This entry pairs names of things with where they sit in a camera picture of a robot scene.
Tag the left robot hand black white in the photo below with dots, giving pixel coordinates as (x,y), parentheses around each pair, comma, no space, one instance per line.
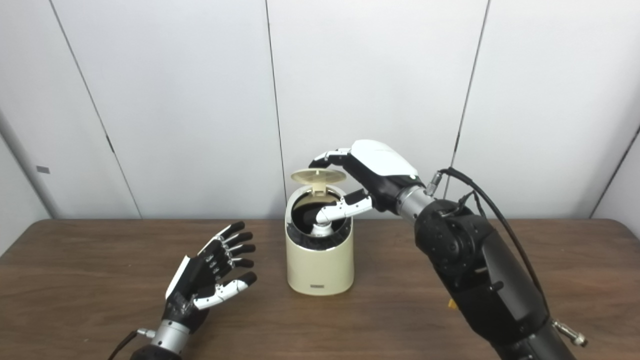
(197,280)

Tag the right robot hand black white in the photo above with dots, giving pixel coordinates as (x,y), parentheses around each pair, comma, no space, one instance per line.
(382,167)

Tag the round cream bin lid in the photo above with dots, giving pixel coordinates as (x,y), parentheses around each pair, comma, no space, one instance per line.
(318,176)

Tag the small white plastic bottle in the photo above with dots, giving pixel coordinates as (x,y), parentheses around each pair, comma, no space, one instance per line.
(322,230)

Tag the black bin liner bag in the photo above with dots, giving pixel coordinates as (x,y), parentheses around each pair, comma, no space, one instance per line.
(305,215)

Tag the cream-colored bin body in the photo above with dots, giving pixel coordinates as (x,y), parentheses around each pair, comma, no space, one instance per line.
(320,265)

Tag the small yellow tag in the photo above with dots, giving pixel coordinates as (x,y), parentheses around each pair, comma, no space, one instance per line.
(451,303)

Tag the small grey wall label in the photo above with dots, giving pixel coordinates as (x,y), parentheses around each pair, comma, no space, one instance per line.
(43,169)

